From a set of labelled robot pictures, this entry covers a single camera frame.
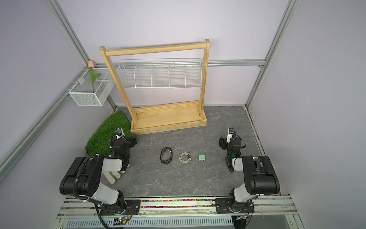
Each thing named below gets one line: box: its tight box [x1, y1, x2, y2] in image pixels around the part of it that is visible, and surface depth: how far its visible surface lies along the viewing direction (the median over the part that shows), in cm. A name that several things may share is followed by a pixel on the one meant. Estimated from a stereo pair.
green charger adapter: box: [198, 152, 207, 162], surface depth 91 cm
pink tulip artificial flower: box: [88, 60, 102, 93], surface depth 92 cm
